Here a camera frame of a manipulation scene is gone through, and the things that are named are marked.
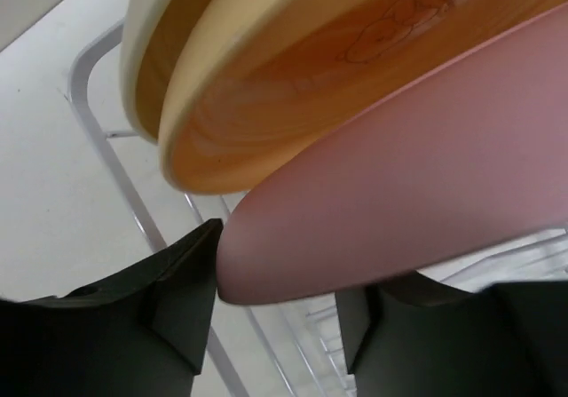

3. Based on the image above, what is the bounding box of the pink plastic plate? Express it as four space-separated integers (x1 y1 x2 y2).
217 6 567 306

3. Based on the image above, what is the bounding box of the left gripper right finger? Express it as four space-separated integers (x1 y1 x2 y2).
335 273 567 396

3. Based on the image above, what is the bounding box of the white wire dish rack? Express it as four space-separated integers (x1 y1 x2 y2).
68 21 567 396

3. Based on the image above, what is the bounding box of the tan rear plate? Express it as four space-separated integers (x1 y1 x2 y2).
120 0 212 145

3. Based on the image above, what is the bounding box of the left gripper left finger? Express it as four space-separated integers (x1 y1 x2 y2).
1 219 223 396

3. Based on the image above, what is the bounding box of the orange plastic plate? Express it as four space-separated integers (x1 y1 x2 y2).
158 0 566 195

